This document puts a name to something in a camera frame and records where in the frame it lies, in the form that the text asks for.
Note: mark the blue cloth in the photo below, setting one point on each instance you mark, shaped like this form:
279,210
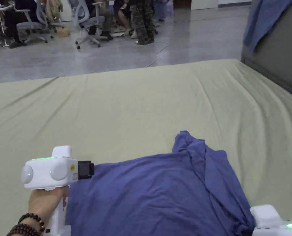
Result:
261,22

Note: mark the dark blue shirt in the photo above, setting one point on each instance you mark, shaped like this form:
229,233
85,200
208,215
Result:
148,196

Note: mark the bed with pale green sheet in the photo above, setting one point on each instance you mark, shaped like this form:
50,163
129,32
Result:
126,108

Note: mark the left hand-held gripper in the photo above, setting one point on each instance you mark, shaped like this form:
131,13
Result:
59,169

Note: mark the grey padded headboard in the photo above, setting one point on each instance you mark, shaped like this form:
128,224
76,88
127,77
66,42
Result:
283,49

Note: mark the person's left forearm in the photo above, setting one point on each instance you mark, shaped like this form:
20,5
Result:
25,227

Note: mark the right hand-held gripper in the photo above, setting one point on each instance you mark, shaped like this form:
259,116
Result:
269,221

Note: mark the person's left hand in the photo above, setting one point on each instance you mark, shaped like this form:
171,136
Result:
43,201

